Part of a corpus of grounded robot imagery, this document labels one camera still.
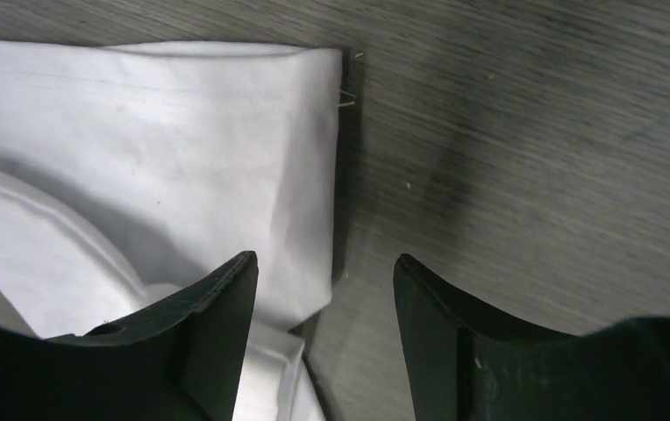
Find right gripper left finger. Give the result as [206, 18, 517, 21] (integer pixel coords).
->
[0, 251, 258, 420]

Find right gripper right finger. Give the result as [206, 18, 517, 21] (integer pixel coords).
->
[393, 254, 670, 420]

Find white garment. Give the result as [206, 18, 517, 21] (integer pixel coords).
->
[0, 40, 345, 421]

